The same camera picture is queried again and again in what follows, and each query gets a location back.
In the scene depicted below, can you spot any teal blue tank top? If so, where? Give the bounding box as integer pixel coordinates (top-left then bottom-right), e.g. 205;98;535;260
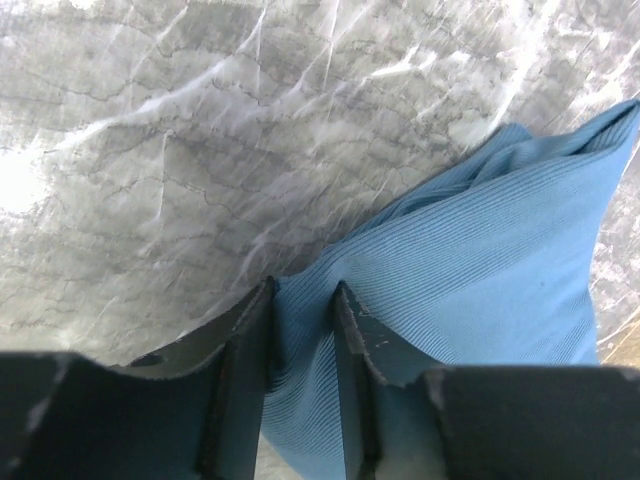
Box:
262;100;639;479

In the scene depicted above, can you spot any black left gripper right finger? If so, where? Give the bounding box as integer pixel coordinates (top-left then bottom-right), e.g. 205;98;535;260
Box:
332;282;447;479

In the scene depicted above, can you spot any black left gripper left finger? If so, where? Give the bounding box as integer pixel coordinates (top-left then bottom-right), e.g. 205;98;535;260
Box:
122;277;275;479

